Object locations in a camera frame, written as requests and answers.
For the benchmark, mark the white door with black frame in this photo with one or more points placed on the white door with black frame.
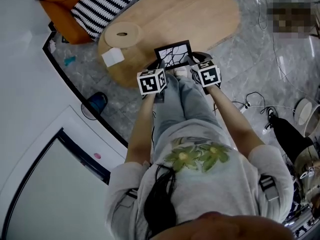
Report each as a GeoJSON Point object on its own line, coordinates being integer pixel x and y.
{"type": "Point", "coordinates": [50, 184]}

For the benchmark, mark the person's right forearm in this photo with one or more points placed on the person's right forearm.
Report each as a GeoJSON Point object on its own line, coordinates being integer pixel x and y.
{"type": "Point", "coordinates": [232, 124]}

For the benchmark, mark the blue bin with black bag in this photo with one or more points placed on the blue bin with black bag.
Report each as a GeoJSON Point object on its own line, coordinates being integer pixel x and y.
{"type": "Point", "coordinates": [97, 102]}

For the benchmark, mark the person's left forearm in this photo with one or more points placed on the person's left forearm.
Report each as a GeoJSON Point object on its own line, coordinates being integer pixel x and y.
{"type": "Point", "coordinates": [141, 126]}

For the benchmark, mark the white power strip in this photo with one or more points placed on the white power strip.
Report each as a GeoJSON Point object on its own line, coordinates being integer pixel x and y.
{"type": "Point", "coordinates": [245, 107]}

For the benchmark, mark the person's grey flower-print shirt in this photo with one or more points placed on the person's grey flower-print shirt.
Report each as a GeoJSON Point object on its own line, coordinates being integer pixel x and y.
{"type": "Point", "coordinates": [200, 184]}

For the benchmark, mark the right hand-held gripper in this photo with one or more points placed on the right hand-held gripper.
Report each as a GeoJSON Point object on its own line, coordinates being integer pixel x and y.
{"type": "Point", "coordinates": [208, 76]}

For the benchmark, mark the black and white striped cushion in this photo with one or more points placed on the black and white striped cushion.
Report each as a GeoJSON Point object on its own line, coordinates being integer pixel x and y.
{"type": "Point", "coordinates": [105, 6]}

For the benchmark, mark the teal scrap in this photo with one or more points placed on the teal scrap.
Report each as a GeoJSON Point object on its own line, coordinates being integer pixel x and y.
{"type": "Point", "coordinates": [69, 60]}

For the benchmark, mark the black picture frame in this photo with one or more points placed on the black picture frame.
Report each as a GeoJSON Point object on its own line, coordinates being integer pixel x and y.
{"type": "Point", "coordinates": [173, 54]}

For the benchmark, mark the white box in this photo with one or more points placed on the white box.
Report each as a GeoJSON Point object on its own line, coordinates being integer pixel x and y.
{"type": "Point", "coordinates": [113, 56]}

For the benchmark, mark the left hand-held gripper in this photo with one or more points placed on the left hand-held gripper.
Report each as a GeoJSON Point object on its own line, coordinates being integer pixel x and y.
{"type": "Point", "coordinates": [150, 82]}

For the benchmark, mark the person's pale shoe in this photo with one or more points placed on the person's pale shoe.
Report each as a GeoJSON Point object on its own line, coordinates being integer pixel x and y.
{"type": "Point", "coordinates": [180, 72]}

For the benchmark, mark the pink sticker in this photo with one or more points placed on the pink sticker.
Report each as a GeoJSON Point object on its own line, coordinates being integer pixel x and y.
{"type": "Point", "coordinates": [97, 155]}

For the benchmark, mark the oval wooden coffee table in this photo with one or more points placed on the oval wooden coffee table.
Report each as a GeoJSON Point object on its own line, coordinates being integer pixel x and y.
{"type": "Point", "coordinates": [180, 16]}

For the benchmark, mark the round wooden disc with hole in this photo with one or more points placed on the round wooden disc with hole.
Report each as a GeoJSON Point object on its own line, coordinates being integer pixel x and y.
{"type": "Point", "coordinates": [122, 34]}

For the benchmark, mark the person's grey trousers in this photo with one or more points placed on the person's grey trousers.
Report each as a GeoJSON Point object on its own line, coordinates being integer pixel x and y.
{"type": "Point", "coordinates": [180, 101]}

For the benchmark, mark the round white stool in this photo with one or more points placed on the round white stool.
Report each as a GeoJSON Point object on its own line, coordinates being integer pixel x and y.
{"type": "Point", "coordinates": [303, 111]}

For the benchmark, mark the orange sofa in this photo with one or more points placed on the orange sofa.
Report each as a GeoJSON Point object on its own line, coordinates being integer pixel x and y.
{"type": "Point", "coordinates": [60, 11]}

